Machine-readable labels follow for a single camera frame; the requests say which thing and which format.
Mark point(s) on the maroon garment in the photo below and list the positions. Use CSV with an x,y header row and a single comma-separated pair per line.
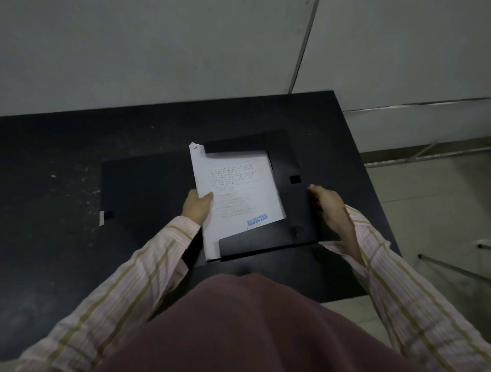
x,y
253,329

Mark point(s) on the grey metal frame rail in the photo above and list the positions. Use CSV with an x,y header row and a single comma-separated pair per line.
x,y
425,153

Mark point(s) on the person's left forearm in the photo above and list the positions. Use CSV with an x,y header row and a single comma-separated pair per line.
x,y
115,295

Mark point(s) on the black flap document folder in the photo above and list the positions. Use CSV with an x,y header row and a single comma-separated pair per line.
x,y
284,168

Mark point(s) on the thin metal leg bar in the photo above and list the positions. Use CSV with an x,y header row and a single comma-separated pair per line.
x,y
456,268

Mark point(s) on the person's right fingers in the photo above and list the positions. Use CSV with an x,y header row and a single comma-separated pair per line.
x,y
313,194

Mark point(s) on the white printed paper stack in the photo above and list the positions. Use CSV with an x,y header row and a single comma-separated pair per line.
x,y
234,191

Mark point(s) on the person's left hand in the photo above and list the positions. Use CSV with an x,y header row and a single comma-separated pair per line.
x,y
195,210

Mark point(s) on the person's right forearm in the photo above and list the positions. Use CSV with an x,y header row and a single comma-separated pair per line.
x,y
406,299

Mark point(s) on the person's right hand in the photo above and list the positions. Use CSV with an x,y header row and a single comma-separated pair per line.
x,y
330,205

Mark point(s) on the person's left thumb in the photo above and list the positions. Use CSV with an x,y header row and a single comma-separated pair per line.
x,y
206,197

